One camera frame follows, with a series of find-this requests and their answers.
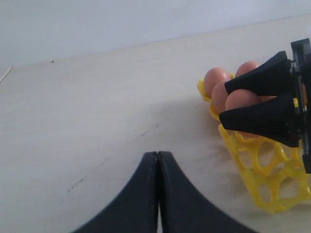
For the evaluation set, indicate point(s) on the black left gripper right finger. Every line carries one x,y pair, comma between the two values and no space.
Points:
184,209

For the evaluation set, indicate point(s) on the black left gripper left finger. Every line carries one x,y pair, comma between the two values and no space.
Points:
135,208

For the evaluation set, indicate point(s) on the brown egg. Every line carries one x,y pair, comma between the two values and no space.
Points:
219,96
241,98

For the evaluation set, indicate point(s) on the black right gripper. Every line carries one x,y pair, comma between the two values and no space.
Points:
276,118

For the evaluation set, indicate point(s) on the brown egg placed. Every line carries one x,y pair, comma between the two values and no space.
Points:
212,77
246,67

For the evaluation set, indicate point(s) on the yellow plastic egg tray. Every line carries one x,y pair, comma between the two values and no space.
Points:
273,173

